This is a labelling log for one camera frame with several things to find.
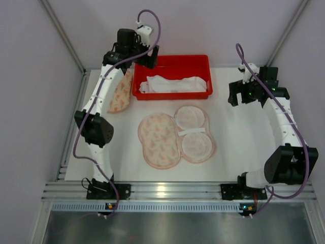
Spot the pink floral laundry bag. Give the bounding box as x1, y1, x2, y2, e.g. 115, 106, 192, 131
107, 69, 133, 113
138, 105, 217, 170

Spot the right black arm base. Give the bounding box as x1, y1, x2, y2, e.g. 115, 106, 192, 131
220, 184, 268, 202

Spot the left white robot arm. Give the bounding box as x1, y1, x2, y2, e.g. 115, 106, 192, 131
74, 25, 159, 184

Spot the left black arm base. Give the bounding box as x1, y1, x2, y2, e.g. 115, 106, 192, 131
86, 181, 131, 200

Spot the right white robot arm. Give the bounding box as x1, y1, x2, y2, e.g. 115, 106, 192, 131
228, 63, 318, 188

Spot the red plastic bin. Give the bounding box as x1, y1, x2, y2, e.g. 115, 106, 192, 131
132, 54, 213, 101

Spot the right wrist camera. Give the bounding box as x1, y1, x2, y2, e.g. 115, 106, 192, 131
238, 63, 259, 84

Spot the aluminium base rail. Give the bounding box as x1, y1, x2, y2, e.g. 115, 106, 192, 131
40, 180, 318, 213

